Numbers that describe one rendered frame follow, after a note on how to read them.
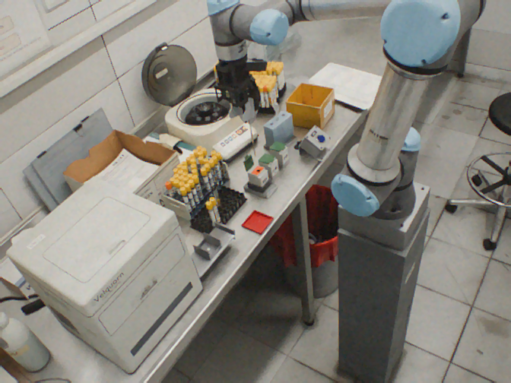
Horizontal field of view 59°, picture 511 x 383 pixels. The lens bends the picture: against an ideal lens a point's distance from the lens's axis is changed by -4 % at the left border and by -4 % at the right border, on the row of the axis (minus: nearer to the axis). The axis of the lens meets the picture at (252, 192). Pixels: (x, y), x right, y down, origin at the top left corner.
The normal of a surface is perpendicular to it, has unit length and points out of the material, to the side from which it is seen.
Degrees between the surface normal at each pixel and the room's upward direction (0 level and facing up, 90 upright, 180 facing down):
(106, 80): 90
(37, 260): 0
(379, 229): 90
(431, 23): 81
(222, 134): 90
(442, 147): 0
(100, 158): 87
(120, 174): 1
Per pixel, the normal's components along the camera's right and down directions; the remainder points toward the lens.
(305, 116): -0.48, 0.65
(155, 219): -0.14, -0.72
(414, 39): -0.63, 0.48
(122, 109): 0.82, 0.31
